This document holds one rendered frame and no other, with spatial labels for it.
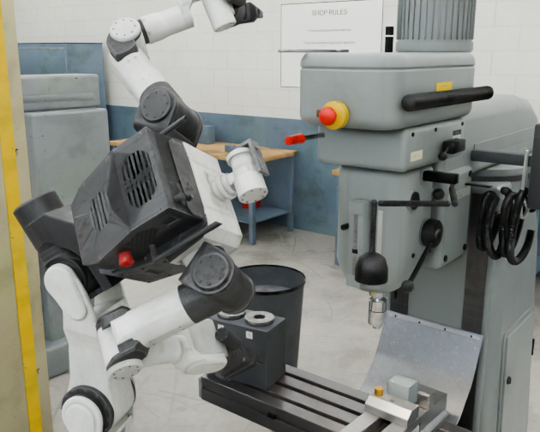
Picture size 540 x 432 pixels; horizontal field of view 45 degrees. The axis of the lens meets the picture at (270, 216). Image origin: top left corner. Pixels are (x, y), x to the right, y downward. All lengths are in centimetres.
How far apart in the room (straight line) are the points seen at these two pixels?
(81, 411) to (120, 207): 58
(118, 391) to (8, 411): 148
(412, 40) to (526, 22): 416
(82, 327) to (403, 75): 94
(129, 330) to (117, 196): 28
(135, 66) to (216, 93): 601
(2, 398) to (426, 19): 234
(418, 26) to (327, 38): 499
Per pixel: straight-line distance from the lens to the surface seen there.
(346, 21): 659
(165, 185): 130
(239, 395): 199
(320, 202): 689
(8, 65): 287
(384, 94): 137
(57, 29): 994
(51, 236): 161
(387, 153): 147
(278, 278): 398
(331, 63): 142
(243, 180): 140
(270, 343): 193
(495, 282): 201
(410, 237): 159
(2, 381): 311
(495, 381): 214
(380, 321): 172
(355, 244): 155
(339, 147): 153
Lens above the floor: 189
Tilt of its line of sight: 14 degrees down
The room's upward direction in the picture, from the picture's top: straight up
